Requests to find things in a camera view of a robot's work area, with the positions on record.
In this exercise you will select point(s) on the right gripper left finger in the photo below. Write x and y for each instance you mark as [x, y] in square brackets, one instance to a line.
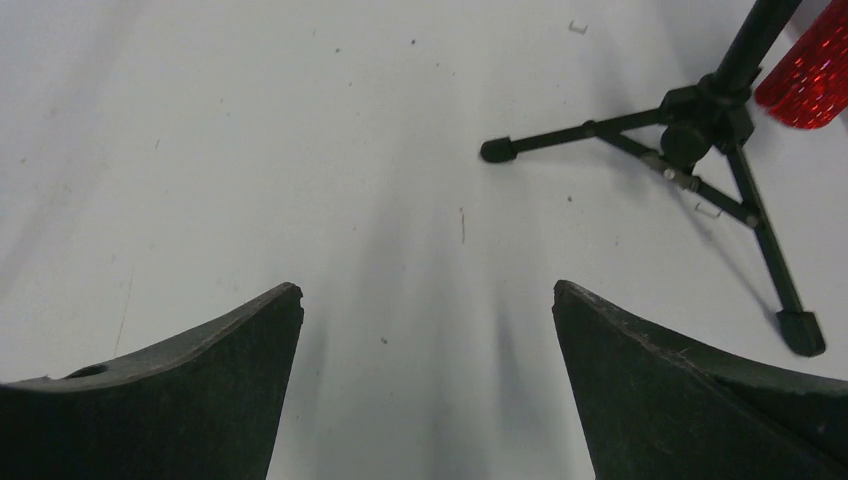
[203, 404]

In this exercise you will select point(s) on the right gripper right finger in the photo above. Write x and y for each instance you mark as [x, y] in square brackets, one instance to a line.
[656, 404]

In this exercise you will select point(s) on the black tripod shock-mount stand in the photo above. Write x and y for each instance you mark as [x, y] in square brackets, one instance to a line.
[690, 122]

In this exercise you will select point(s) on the red glitter microphone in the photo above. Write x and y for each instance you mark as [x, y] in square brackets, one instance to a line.
[807, 88]

